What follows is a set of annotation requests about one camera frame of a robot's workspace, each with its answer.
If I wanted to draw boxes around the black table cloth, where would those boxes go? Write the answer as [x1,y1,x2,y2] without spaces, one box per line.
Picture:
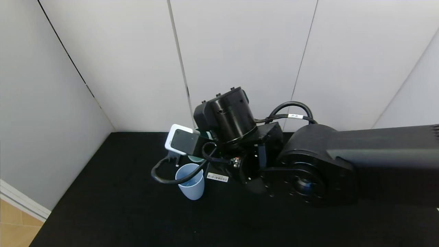
[30,132,439,247]

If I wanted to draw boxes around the teal green plastic cup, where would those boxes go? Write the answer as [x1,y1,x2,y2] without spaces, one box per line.
[188,129,213,163]

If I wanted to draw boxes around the light blue plastic cup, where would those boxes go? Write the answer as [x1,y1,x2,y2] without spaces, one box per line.
[175,163,205,200]

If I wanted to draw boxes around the white floor trim strip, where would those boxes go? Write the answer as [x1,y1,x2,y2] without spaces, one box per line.
[0,178,52,222]

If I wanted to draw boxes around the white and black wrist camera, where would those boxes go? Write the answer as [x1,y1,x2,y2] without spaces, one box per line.
[165,124,206,156]

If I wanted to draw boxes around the black arm cable white label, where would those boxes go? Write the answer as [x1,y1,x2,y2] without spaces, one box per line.
[256,101,318,125]

